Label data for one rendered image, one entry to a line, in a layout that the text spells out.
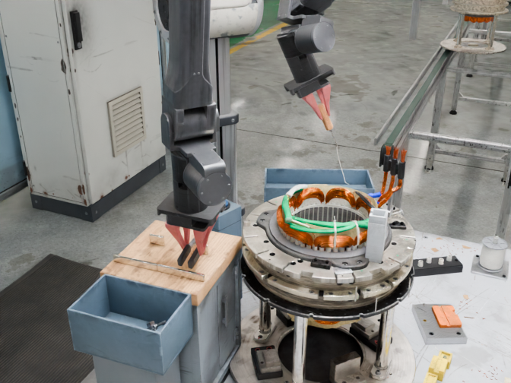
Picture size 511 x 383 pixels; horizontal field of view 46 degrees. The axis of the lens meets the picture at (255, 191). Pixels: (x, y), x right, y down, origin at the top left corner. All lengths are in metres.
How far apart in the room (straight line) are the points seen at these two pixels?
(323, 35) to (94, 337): 0.69
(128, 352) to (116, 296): 0.14
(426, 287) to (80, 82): 2.16
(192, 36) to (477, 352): 0.91
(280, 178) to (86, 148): 1.97
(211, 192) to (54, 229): 2.61
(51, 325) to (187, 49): 2.02
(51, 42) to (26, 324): 1.34
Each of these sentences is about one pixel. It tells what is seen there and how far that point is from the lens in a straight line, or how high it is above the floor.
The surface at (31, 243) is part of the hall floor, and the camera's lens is 3.38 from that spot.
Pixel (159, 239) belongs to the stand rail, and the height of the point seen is 1.08.
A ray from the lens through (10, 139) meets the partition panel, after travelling 3.64.
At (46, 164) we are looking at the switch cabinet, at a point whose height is 0.31.
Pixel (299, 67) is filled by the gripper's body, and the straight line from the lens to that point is 1.27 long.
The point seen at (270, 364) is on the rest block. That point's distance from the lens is 1.22.
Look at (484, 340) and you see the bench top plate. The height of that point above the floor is 0.78.
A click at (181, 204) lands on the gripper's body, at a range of 1.00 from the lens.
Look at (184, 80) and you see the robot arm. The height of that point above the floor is 1.42.
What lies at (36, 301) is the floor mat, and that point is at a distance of 2.91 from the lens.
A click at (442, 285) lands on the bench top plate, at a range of 1.59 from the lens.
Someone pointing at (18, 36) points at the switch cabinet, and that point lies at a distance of 3.32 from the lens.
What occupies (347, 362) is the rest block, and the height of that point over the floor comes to 0.87.
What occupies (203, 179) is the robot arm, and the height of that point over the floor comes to 1.28.
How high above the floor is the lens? 1.67
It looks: 27 degrees down
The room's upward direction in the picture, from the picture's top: straight up
